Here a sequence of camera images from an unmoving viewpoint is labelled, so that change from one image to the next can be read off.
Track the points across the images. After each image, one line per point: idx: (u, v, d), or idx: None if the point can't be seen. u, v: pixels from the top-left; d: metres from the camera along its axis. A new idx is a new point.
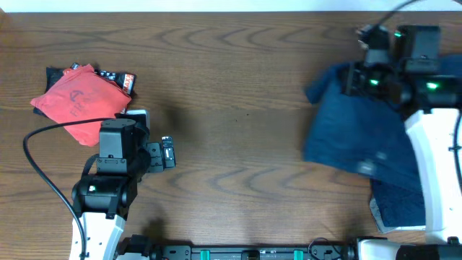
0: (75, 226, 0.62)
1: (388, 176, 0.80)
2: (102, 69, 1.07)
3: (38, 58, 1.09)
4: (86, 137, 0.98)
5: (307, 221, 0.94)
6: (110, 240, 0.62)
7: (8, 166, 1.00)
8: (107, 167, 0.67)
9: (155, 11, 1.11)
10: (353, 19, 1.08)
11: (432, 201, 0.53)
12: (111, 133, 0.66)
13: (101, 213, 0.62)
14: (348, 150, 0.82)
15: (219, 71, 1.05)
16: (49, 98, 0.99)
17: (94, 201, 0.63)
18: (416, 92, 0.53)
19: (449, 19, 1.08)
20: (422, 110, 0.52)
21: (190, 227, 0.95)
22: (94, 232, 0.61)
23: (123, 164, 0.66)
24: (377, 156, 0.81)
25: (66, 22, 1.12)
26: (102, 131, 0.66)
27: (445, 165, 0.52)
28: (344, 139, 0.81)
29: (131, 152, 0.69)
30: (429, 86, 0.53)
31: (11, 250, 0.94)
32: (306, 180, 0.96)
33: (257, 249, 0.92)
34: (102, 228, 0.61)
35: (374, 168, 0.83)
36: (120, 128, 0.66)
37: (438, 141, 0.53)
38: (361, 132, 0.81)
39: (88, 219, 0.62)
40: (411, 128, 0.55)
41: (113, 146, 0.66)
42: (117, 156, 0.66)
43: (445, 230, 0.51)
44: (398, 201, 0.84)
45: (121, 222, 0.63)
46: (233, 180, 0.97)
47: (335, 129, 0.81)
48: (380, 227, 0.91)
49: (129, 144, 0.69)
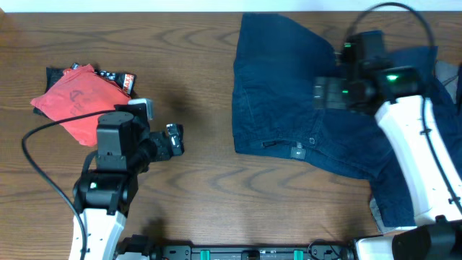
0: (75, 223, 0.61)
1: (316, 159, 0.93)
2: (102, 69, 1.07)
3: (38, 58, 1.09)
4: (86, 137, 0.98)
5: (307, 221, 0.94)
6: (110, 237, 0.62)
7: (8, 165, 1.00)
8: (107, 165, 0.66)
9: (155, 11, 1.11)
10: (352, 20, 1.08)
11: (414, 183, 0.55)
12: (108, 132, 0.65)
13: (102, 210, 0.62)
14: (281, 130, 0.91)
15: (219, 71, 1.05)
16: (50, 97, 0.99)
17: (94, 199, 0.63)
18: (380, 87, 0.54)
19: (449, 18, 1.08)
20: (390, 102, 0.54)
21: (190, 227, 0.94)
22: (94, 227, 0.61)
23: (122, 161, 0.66)
24: (310, 141, 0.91)
25: (66, 22, 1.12)
26: (101, 128, 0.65)
27: (419, 149, 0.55)
28: (277, 126, 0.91)
29: (130, 148, 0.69)
30: (389, 78, 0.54)
31: (10, 250, 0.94)
32: (306, 180, 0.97)
33: (257, 249, 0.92)
34: (102, 224, 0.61)
35: (306, 152, 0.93)
36: (118, 126, 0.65)
37: (410, 128, 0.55)
38: (295, 120, 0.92)
39: (89, 215, 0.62)
40: (381, 118, 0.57)
41: (112, 144, 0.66)
42: (116, 153, 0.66)
43: (432, 211, 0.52)
44: (399, 203, 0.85)
45: (122, 219, 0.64)
46: (233, 180, 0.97)
47: (270, 115, 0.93)
48: (380, 227, 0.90)
49: (128, 141, 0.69)
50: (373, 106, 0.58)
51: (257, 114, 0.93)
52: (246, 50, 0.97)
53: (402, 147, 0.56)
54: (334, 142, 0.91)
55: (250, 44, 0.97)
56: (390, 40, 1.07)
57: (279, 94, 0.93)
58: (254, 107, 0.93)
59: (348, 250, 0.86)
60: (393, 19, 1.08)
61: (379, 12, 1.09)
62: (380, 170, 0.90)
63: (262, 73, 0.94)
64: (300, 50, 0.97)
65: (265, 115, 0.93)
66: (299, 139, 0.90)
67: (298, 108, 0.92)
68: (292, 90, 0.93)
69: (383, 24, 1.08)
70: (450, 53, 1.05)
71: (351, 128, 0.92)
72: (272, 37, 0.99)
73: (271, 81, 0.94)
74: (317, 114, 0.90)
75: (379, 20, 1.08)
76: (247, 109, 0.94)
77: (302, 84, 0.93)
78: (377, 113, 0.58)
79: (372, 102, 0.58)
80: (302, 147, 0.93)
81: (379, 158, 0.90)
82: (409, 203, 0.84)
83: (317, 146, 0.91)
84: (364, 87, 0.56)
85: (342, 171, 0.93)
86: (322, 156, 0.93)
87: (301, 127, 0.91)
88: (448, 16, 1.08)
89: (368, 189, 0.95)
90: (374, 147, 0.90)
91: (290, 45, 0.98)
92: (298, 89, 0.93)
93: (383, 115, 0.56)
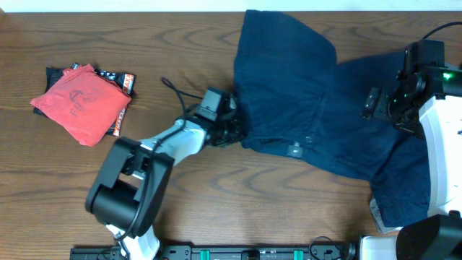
0: (180, 120, 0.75)
1: (313, 157, 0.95)
2: (102, 69, 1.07)
3: (38, 58, 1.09)
4: (86, 137, 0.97)
5: (307, 221, 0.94)
6: (198, 136, 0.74)
7: (8, 165, 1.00)
8: (203, 113, 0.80)
9: (155, 11, 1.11)
10: (352, 20, 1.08)
11: (439, 177, 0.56)
12: (216, 92, 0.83)
13: (195, 130, 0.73)
14: (282, 127, 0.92)
15: (220, 71, 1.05)
16: (49, 98, 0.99)
17: (191, 123, 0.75)
18: (431, 80, 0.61)
19: (450, 18, 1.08)
20: (436, 96, 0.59)
21: (190, 226, 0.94)
22: (192, 124, 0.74)
23: (214, 115, 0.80)
24: (305, 139, 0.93)
25: (66, 21, 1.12)
26: (209, 90, 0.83)
27: (455, 145, 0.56)
28: (275, 123, 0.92)
29: (219, 113, 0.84)
30: (443, 76, 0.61)
31: (11, 250, 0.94)
32: (306, 180, 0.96)
33: (257, 249, 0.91)
34: (195, 129, 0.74)
35: (302, 151, 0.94)
36: (221, 93, 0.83)
37: (450, 125, 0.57)
38: (292, 118, 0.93)
39: (187, 126, 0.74)
40: (424, 113, 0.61)
41: (212, 102, 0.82)
42: (211, 109, 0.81)
43: (448, 204, 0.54)
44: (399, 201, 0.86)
45: (199, 146, 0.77)
46: (233, 180, 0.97)
47: (268, 113, 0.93)
48: (380, 227, 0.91)
49: (222, 107, 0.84)
50: (421, 101, 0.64)
51: (258, 114, 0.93)
52: (247, 50, 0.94)
53: (438, 141, 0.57)
54: (330, 141, 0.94)
55: (251, 40, 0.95)
56: (390, 40, 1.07)
57: (276, 92, 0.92)
58: (254, 108, 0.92)
59: (350, 245, 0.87)
60: (393, 19, 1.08)
61: (379, 12, 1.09)
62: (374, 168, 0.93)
63: (261, 71, 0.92)
64: (303, 51, 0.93)
65: (267, 114, 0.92)
66: (296, 136, 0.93)
67: (296, 107, 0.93)
68: (291, 90, 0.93)
69: (384, 24, 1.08)
70: (450, 53, 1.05)
71: (346, 128, 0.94)
72: (276, 36, 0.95)
73: (269, 80, 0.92)
74: (315, 114, 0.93)
75: (379, 19, 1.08)
76: (247, 105, 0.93)
77: (301, 83, 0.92)
78: (423, 109, 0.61)
79: (420, 97, 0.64)
80: (299, 146, 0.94)
81: (374, 159, 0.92)
82: (409, 203, 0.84)
83: (313, 145, 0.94)
84: (416, 79, 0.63)
85: (336, 170, 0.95)
86: (317, 155, 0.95)
87: (298, 126, 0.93)
88: (448, 16, 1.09)
89: (367, 189, 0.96)
90: (369, 147, 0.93)
91: (291, 42, 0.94)
92: (296, 88, 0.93)
93: (426, 109, 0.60)
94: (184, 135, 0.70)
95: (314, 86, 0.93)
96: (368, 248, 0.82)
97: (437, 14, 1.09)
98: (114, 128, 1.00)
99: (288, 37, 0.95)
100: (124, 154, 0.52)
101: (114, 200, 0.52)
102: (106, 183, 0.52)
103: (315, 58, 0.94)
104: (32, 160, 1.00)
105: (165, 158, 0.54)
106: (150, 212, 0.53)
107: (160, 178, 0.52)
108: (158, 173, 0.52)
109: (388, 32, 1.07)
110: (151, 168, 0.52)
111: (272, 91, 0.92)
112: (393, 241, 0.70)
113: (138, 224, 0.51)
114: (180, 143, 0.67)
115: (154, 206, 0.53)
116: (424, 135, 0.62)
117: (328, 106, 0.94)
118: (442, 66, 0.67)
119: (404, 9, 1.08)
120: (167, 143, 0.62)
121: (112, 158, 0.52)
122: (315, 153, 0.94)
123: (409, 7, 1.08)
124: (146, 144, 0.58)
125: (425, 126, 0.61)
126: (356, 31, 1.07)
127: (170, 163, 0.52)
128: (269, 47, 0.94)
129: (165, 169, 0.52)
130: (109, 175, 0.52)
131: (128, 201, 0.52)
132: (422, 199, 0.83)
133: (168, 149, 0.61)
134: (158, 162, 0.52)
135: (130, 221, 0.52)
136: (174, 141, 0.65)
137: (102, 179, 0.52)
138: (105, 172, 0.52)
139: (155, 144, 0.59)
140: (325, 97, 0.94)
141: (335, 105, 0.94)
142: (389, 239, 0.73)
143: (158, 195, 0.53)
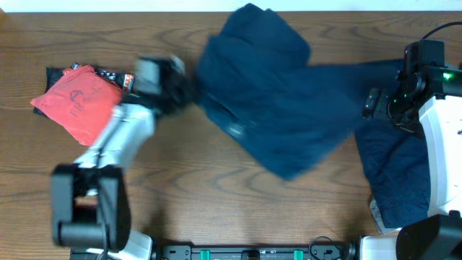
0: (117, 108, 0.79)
1: (250, 144, 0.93)
2: (102, 69, 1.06)
3: (38, 58, 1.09)
4: (86, 137, 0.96)
5: (307, 221, 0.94)
6: (144, 119, 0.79)
7: (8, 166, 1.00)
8: (144, 87, 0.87)
9: (155, 11, 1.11)
10: (353, 20, 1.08)
11: (439, 177, 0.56)
12: (149, 61, 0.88)
13: (136, 115, 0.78)
14: (232, 107, 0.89)
15: None
16: (50, 98, 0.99)
17: (133, 107, 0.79)
18: (431, 80, 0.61)
19: (449, 18, 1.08)
20: (436, 95, 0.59)
21: (190, 226, 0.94)
22: (133, 109, 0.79)
23: (154, 86, 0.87)
24: (250, 124, 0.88)
25: (66, 21, 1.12)
26: (141, 61, 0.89)
27: (455, 144, 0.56)
28: (231, 102, 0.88)
29: (164, 80, 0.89)
30: (444, 76, 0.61)
31: (10, 250, 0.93)
32: (306, 180, 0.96)
33: (257, 249, 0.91)
34: (138, 113, 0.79)
35: (242, 134, 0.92)
36: (154, 61, 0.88)
37: (450, 124, 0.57)
38: (244, 103, 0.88)
39: (128, 111, 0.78)
40: (424, 113, 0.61)
41: (149, 73, 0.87)
42: (151, 81, 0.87)
43: (448, 204, 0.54)
44: (399, 201, 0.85)
45: (149, 123, 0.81)
46: (233, 180, 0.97)
47: (224, 92, 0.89)
48: (380, 227, 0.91)
49: (165, 76, 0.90)
50: (421, 101, 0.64)
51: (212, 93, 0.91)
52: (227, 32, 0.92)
53: (438, 141, 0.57)
54: (271, 135, 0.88)
55: (232, 29, 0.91)
56: (390, 40, 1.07)
57: (241, 74, 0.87)
58: (210, 90, 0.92)
59: (351, 245, 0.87)
60: (393, 19, 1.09)
61: (379, 12, 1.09)
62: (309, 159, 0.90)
63: (236, 51, 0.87)
64: (279, 46, 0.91)
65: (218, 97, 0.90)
66: (242, 120, 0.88)
67: (254, 92, 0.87)
68: (253, 76, 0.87)
69: (384, 24, 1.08)
70: (450, 53, 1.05)
71: (289, 128, 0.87)
72: (260, 25, 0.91)
73: (238, 63, 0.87)
74: (268, 105, 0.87)
75: (379, 19, 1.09)
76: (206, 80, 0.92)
77: (267, 76, 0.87)
78: (423, 109, 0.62)
79: (420, 97, 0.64)
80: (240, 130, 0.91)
81: (306, 155, 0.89)
82: (409, 203, 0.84)
83: (255, 131, 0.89)
84: (417, 79, 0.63)
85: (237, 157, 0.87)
86: (256, 141, 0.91)
87: (248, 109, 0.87)
88: (448, 15, 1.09)
89: (367, 189, 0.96)
90: (307, 141, 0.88)
91: (274, 37, 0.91)
92: (262, 78, 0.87)
93: (426, 109, 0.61)
94: (126, 124, 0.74)
95: (278, 80, 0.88)
96: (368, 249, 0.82)
97: (437, 14, 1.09)
98: None
99: (280, 32, 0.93)
100: (67, 181, 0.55)
101: (79, 226, 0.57)
102: (63, 217, 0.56)
103: (286, 57, 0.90)
104: (32, 160, 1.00)
105: (112, 172, 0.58)
106: (118, 223, 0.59)
107: (113, 193, 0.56)
108: (110, 190, 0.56)
109: (388, 32, 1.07)
110: (101, 187, 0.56)
111: (229, 76, 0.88)
112: (393, 241, 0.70)
113: (112, 237, 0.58)
114: (121, 133, 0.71)
115: (119, 217, 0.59)
116: (424, 135, 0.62)
117: (281, 102, 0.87)
118: (442, 66, 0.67)
119: (404, 9, 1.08)
120: (109, 148, 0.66)
121: (58, 190, 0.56)
122: (255, 139, 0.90)
123: (409, 7, 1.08)
124: (84, 160, 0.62)
125: (425, 126, 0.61)
126: (356, 31, 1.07)
127: (116, 177, 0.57)
128: (246, 37, 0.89)
129: (115, 183, 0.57)
130: (63, 208, 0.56)
131: (92, 222, 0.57)
132: (422, 199, 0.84)
133: (112, 153, 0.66)
134: (105, 179, 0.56)
135: (101, 238, 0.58)
136: (113, 137, 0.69)
137: (58, 215, 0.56)
138: (58, 208, 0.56)
139: (96, 157, 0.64)
140: (284, 94, 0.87)
141: (291, 104, 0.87)
142: (389, 239, 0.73)
143: (118, 208, 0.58)
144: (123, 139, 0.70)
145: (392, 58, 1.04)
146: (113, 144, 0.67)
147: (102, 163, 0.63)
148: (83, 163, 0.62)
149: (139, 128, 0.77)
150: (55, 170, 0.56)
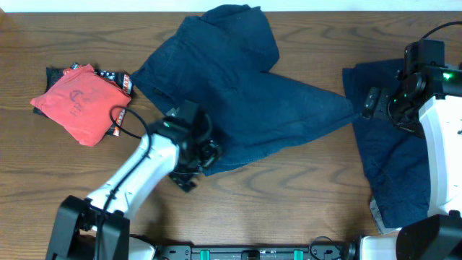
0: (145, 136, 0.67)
1: None
2: (102, 69, 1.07)
3: (37, 58, 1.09)
4: (86, 137, 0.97)
5: (307, 221, 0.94)
6: (168, 157, 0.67)
7: (9, 165, 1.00)
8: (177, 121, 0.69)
9: (155, 11, 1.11)
10: (352, 20, 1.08)
11: (440, 178, 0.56)
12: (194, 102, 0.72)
13: (161, 154, 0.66)
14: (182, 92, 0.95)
15: None
16: (49, 98, 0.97)
17: (158, 137, 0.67)
18: (431, 80, 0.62)
19: (449, 18, 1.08)
20: (436, 95, 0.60)
21: (190, 227, 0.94)
22: (160, 146, 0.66)
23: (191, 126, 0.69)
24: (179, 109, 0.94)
25: (65, 22, 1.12)
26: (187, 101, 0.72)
27: (455, 145, 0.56)
28: (179, 84, 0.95)
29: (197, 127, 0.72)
30: (444, 76, 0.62)
31: (10, 250, 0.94)
32: (306, 180, 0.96)
33: (257, 249, 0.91)
34: (164, 147, 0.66)
35: None
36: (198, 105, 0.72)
37: (450, 124, 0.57)
38: (195, 90, 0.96)
39: (154, 143, 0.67)
40: (424, 114, 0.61)
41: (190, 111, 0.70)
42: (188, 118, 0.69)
43: (448, 204, 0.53)
44: (400, 203, 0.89)
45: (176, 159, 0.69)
46: (233, 180, 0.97)
47: (177, 74, 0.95)
48: (380, 227, 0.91)
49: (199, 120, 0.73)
50: (421, 101, 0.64)
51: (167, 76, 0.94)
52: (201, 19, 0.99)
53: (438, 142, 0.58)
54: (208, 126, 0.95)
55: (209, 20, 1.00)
56: (390, 40, 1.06)
57: (200, 63, 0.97)
58: (159, 69, 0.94)
59: (350, 245, 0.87)
60: (393, 19, 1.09)
61: (379, 12, 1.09)
62: (263, 154, 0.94)
63: (202, 39, 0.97)
64: (244, 42, 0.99)
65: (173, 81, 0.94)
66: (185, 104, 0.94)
67: (206, 83, 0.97)
68: (212, 68, 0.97)
69: (384, 24, 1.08)
70: (450, 53, 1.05)
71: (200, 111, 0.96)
72: (239, 22, 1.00)
73: (201, 51, 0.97)
74: (214, 97, 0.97)
75: (379, 19, 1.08)
76: (168, 58, 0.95)
77: (223, 70, 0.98)
78: (422, 109, 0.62)
79: (420, 97, 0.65)
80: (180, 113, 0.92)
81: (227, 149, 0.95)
82: (409, 204, 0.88)
83: None
84: (416, 79, 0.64)
85: None
86: None
87: (197, 97, 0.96)
88: (447, 16, 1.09)
89: (367, 189, 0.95)
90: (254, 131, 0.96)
91: (243, 34, 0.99)
92: (218, 71, 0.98)
93: (426, 109, 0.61)
94: (148, 162, 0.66)
95: (232, 78, 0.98)
96: (368, 249, 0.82)
97: (437, 14, 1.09)
98: (114, 128, 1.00)
99: (255, 29, 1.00)
100: (72, 217, 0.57)
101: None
102: (60, 250, 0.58)
103: (251, 55, 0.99)
104: (32, 160, 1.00)
105: (116, 220, 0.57)
106: None
107: (112, 240, 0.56)
108: (109, 238, 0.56)
109: (388, 32, 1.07)
110: (102, 232, 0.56)
111: (189, 63, 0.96)
112: (393, 240, 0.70)
113: None
114: (141, 172, 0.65)
115: None
116: (424, 135, 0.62)
117: (229, 99, 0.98)
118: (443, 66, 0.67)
119: (404, 9, 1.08)
120: (123, 188, 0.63)
121: (63, 222, 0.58)
122: None
123: (408, 7, 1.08)
124: (96, 198, 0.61)
125: (426, 126, 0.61)
126: (356, 31, 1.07)
127: (121, 227, 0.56)
128: (223, 28, 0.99)
129: (117, 233, 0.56)
130: (62, 242, 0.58)
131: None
132: (422, 200, 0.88)
133: (125, 197, 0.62)
134: (108, 227, 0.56)
135: None
136: (132, 177, 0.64)
137: (55, 247, 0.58)
138: (57, 241, 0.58)
139: (108, 197, 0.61)
140: (234, 92, 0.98)
141: (238, 101, 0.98)
142: (389, 240, 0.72)
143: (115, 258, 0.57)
144: (142, 179, 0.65)
145: (392, 58, 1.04)
146: (131, 185, 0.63)
147: (113, 208, 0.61)
148: (93, 201, 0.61)
149: (162, 165, 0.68)
150: (66, 201, 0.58)
